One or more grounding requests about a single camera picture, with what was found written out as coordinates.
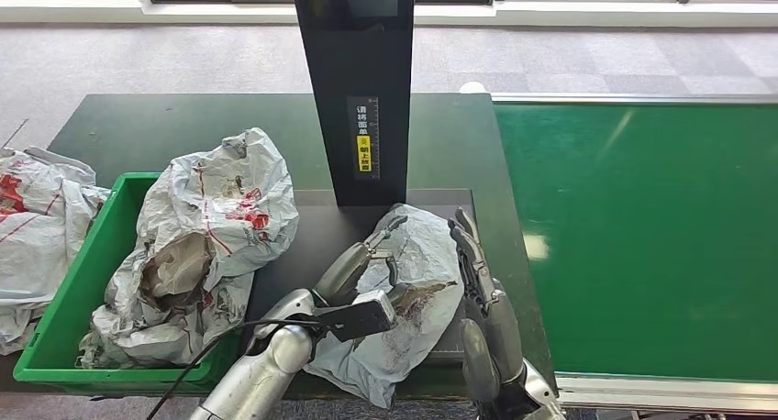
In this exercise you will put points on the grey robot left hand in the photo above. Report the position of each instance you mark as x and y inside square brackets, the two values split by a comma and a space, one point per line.
[343, 271]

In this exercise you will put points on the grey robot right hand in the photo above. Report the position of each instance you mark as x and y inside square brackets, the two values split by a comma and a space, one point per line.
[498, 332]

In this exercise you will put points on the pale grey parcel bag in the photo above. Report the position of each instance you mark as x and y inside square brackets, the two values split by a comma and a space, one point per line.
[425, 253]

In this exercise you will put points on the white parcel bag brown patch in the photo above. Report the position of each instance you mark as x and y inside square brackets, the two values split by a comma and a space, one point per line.
[243, 180]

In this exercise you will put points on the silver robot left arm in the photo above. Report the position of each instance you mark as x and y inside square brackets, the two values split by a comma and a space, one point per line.
[261, 375]

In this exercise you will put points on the green conveyor belt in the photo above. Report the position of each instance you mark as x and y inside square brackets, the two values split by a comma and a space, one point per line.
[638, 223]

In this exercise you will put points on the black inbound scanner machine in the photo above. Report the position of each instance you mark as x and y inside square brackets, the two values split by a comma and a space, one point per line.
[358, 59]

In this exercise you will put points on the black yellow label sticker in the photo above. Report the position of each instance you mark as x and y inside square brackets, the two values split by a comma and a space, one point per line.
[363, 138]

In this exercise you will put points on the white round knob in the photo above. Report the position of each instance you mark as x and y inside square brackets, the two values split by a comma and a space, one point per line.
[473, 87]

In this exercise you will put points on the dark green table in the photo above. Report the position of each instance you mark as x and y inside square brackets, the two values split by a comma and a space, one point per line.
[152, 132]

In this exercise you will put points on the green plastic crate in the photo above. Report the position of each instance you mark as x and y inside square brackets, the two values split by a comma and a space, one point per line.
[67, 308]

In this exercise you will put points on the white red-printed bag pile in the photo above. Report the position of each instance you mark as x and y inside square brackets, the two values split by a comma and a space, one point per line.
[42, 235]

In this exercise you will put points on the thin dark rod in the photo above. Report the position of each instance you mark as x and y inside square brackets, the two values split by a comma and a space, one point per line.
[15, 133]

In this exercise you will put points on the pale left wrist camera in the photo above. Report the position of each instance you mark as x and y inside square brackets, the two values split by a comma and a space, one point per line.
[358, 317]

